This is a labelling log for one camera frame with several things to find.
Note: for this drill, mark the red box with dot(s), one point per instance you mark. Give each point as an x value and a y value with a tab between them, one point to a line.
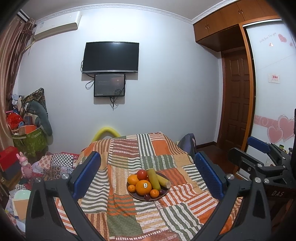
8	157

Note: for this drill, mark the yellow foam tube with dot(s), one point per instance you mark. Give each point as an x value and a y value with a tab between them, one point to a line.
105	131

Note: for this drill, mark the green storage box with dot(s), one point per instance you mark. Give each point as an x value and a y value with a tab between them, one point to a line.
31	143

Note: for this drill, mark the small wall monitor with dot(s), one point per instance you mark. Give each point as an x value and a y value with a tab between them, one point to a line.
109	85

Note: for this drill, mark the striped patchwork blanket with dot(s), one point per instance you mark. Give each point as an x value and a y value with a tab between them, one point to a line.
117	214

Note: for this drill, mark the plain orange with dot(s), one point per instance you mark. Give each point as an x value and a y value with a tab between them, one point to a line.
132	179

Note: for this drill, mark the large orange with sticker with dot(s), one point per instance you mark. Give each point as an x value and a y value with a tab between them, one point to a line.
143	187

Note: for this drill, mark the brown wooden door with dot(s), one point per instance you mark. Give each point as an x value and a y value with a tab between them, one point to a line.
236	96

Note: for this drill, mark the white air conditioner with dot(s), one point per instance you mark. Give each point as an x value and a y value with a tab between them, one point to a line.
57	25

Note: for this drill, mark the blue bag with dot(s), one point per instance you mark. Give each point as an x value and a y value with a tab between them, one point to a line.
188	144

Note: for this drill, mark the pink plush toy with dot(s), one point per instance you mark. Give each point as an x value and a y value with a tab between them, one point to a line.
26	167

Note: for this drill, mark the white wardrobe sliding door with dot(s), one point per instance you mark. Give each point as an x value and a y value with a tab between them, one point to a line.
272	48

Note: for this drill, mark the striped brown curtain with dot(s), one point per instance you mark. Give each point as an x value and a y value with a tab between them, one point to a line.
14	40

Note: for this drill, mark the small mandarin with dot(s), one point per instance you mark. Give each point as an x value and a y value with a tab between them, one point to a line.
131	188
154	193

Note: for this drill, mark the wooden overhead cabinet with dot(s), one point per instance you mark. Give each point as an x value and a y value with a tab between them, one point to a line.
220	31

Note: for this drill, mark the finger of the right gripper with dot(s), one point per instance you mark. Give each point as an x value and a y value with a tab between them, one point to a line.
249	162
273	151

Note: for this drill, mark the wall-mounted black television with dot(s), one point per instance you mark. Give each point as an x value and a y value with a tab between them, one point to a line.
107	56

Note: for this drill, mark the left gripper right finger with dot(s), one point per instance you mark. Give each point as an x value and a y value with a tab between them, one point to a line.
242	212

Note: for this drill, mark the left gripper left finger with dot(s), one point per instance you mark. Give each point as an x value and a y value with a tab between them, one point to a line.
53	211

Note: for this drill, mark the grey-green pillow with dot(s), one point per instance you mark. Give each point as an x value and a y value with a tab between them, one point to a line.
37	109

